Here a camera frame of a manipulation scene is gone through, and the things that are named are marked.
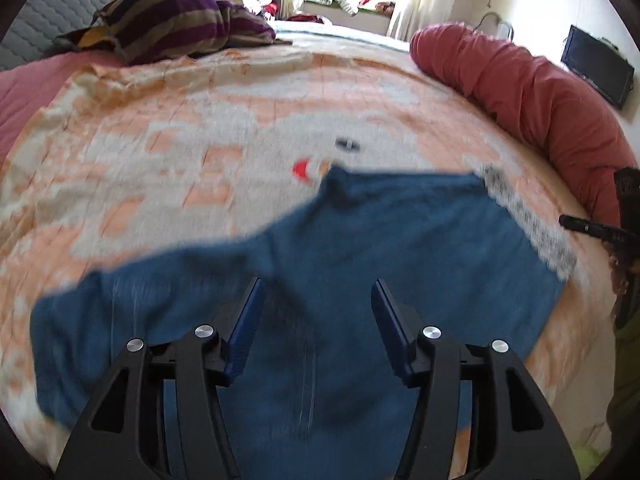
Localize pale bed sheet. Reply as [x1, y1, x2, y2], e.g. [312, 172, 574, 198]
[272, 17, 413, 53]

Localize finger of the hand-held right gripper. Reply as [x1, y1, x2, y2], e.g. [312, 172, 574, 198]
[559, 214, 628, 248]

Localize black wall television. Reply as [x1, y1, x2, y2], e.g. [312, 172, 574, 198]
[561, 25, 636, 111]

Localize dark patterned pillow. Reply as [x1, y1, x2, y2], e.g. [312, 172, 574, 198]
[56, 24, 113, 53]

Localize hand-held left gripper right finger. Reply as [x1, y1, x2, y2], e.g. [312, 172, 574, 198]
[372, 279, 581, 480]

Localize orange bear printed blanket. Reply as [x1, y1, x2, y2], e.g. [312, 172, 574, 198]
[0, 47, 617, 480]

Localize purple striped pillow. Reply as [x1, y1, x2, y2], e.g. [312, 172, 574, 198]
[90, 0, 278, 66]

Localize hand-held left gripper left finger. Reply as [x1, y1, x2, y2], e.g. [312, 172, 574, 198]
[55, 276, 264, 480]

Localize grey quilted headboard cover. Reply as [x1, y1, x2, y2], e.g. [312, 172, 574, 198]
[0, 0, 187, 72]

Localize clothes on window sill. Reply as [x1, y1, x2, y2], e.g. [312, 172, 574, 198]
[302, 0, 397, 17]

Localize red rolled duvet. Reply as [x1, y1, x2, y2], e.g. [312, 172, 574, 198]
[410, 22, 640, 228]

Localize blue denim pants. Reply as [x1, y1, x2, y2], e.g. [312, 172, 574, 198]
[30, 165, 578, 480]

